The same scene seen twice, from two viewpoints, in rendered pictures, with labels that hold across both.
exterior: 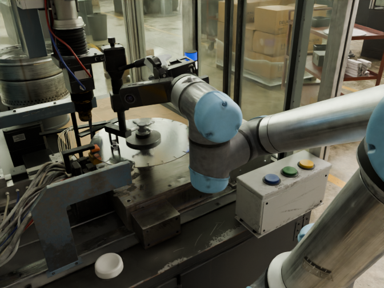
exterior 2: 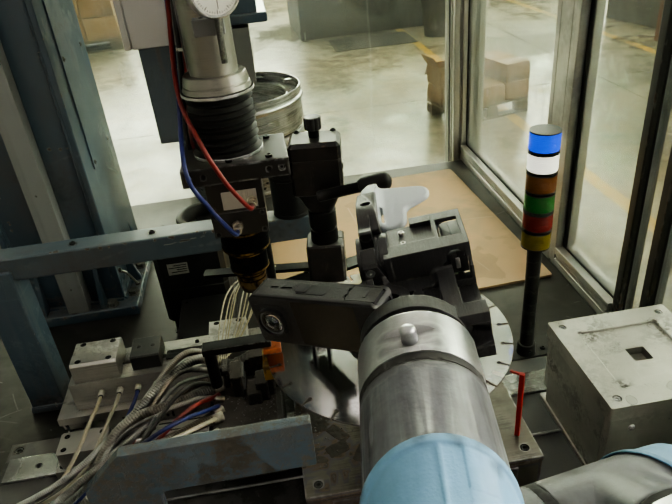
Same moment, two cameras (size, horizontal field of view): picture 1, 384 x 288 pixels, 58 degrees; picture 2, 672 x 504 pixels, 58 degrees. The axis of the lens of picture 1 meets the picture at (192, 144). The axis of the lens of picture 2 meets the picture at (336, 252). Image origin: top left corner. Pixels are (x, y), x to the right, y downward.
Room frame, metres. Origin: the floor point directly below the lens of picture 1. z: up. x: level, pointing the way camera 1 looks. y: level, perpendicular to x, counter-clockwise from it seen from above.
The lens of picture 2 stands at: (0.35, -0.09, 1.47)
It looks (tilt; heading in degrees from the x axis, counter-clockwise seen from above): 30 degrees down; 27
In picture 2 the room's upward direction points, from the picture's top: 6 degrees counter-clockwise
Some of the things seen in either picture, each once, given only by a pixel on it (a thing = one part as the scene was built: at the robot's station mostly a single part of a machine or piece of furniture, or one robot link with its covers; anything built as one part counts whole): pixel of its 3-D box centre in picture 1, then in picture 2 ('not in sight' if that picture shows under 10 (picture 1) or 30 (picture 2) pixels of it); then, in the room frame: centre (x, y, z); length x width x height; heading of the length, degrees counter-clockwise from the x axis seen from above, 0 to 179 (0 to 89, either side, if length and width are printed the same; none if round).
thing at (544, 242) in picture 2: not in sight; (536, 236); (1.22, 0.00, 0.98); 0.05 x 0.04 x 0.03; 32
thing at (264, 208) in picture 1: (283, 191); not in sight; (0.84, -0.27, 0.82); 0.28 x 0.11 x 0.15; 122
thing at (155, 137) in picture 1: (143, 135); not in sight; (0.96, 0.15, 0.96); 0.11 x 0.11 x 0.03
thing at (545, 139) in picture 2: (191, 55); (544, 139); (1.22, 0.00, 1.14); 0.05 x 0.04 x 0.03; 32
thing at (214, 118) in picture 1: (210, 112); (435, 482); (0.55, -0.03, 1.21); 0.11 x 0.08 x 0.09; 23
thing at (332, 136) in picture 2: (116, 75); (321, 203); (0.90, 0.20, 1.17); 0.06 x 0.05 x 0.20; 113
